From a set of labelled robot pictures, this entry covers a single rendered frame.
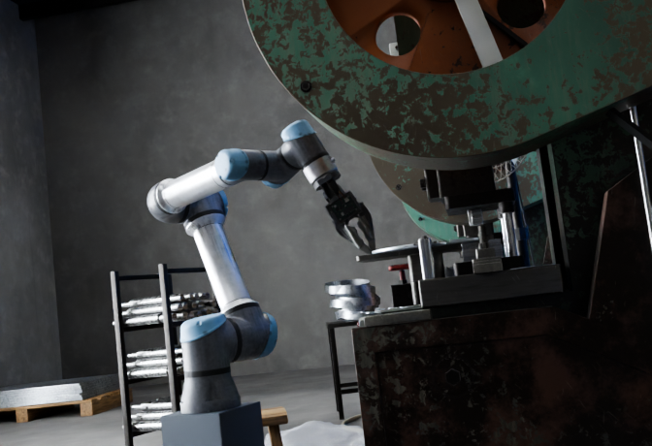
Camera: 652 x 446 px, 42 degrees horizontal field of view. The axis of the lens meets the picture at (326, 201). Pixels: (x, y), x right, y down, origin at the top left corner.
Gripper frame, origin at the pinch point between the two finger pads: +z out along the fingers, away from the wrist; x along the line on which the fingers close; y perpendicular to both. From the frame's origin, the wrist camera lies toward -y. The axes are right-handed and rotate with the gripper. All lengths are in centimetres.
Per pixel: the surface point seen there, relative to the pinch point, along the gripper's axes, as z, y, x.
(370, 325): 15.5, 22.9, -7.3
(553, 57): -8, 44, 50
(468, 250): 12.7, 4.2, 19.2
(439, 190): -2.8, 3.3, 21.2
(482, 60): -16, 42, 39
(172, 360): -21, -193, -119
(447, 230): -11, -308, 29
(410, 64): -24, 36, 28
